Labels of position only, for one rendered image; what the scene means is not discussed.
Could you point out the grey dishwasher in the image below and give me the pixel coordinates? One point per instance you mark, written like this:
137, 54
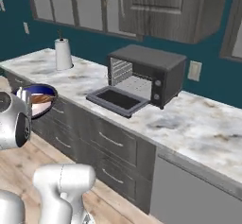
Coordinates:
189, 196

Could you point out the dark paper towel holder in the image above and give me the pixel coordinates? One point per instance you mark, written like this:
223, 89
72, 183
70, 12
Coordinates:
60, 34

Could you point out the toaster oven door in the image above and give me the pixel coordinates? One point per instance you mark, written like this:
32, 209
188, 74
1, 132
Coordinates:
118, 100

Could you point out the dark grey toaster oven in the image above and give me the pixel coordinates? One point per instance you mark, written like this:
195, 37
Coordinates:
164, 64

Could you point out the toaster oven knob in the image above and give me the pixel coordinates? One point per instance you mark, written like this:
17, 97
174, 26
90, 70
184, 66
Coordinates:
158, 82
156, 96

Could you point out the beige wall outlet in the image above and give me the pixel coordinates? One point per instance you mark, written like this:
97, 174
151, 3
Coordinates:
194, 71

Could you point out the white paper towel roll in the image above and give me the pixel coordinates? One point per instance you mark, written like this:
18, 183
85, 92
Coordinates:
63, 56

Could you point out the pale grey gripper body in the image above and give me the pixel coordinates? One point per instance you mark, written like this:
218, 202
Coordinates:
25, 99

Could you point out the blue bowl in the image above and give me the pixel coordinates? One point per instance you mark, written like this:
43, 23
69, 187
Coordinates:
47, 90

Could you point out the grey wooden wall cupboard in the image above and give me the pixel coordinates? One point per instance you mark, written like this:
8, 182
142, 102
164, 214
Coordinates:
201, 10

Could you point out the brown bread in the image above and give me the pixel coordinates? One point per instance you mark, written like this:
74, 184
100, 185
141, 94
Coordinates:
42, 99

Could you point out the white wall outlet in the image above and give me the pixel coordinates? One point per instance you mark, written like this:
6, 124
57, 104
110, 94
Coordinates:
26, 28
2, 5

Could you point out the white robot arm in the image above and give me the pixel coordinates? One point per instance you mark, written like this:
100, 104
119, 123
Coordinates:
63, 183

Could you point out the grey wooden cupboard door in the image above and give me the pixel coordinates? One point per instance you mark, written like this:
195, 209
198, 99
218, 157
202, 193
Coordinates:
151, 7

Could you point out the grey drawer front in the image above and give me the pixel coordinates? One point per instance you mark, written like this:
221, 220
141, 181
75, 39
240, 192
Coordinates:
12, 80
53, 133
126, 133
71, 114
126, 186

